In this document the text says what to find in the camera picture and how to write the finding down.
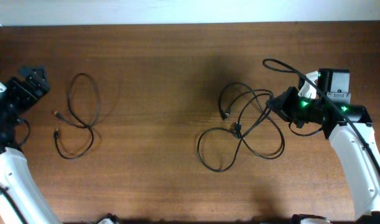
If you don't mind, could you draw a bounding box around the thin black cable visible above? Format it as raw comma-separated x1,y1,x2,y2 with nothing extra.
53,73,102,161

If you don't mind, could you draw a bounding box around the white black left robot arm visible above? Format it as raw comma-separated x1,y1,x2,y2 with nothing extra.
0,66,59,223

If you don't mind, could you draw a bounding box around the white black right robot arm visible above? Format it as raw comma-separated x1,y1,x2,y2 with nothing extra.
266,68,380,223

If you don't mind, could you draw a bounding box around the black right camera cable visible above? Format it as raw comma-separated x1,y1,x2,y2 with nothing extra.
262,58,380,200

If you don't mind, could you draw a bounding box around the thick black cable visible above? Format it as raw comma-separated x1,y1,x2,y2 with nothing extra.
197,82,286,173

